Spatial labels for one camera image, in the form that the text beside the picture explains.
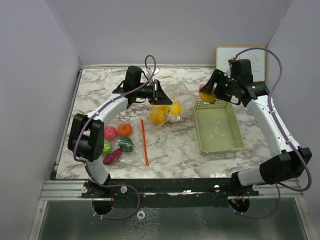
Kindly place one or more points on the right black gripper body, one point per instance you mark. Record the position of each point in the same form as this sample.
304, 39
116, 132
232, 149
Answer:
226, 88

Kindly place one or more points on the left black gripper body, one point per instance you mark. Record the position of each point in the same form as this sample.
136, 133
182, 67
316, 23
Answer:
146, 91

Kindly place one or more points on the yellow mango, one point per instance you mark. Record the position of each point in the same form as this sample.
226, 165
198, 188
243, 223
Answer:
162, 109

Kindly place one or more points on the yellow lemon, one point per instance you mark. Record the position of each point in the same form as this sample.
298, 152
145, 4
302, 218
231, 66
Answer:
174, 109

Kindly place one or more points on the orange bell pepper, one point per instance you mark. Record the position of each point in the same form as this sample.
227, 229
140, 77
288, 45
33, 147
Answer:
157, 117

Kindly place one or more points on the orange yellow peach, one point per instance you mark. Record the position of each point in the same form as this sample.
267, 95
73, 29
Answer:
208, 98

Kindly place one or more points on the clear bag of white discs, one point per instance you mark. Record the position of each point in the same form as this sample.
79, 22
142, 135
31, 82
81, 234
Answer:
182, 102

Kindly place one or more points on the orange tangerine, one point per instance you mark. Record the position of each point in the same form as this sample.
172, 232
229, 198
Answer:
125, 129

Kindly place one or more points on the red apple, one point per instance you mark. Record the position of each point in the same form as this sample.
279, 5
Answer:
110, 133

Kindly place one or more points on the dark green lime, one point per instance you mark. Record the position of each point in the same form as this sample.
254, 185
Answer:
126, 144

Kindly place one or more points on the clear zip bag orange zipper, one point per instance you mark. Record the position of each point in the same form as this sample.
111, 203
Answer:
139, 156

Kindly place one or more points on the green apple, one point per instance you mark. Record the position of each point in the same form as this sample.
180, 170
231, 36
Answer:
107, 148

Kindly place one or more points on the purple sweet potato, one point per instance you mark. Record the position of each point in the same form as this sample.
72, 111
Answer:
113, 157

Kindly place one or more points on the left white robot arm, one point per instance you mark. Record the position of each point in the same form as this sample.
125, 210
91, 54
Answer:
86, 137

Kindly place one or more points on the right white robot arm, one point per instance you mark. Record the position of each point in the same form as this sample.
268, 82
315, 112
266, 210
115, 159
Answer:
288, 159

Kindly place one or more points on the small whiteboard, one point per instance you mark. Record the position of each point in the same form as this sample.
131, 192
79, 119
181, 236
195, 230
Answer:
257, 59

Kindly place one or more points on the green plastic basket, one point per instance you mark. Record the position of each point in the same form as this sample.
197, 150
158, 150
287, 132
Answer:
217, 128

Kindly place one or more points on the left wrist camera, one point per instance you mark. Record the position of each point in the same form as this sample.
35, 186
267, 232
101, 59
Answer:
152, 71

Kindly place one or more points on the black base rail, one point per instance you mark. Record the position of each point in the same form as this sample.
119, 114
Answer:
166, 192

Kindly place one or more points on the aluminium frame rail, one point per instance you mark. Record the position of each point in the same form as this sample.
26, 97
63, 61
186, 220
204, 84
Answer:
68, 190

